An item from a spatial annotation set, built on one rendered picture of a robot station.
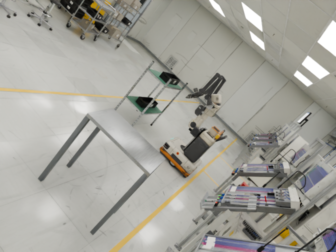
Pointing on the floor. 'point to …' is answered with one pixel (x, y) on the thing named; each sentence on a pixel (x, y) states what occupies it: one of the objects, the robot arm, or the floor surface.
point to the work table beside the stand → (136, 147)
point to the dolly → (72, 6)
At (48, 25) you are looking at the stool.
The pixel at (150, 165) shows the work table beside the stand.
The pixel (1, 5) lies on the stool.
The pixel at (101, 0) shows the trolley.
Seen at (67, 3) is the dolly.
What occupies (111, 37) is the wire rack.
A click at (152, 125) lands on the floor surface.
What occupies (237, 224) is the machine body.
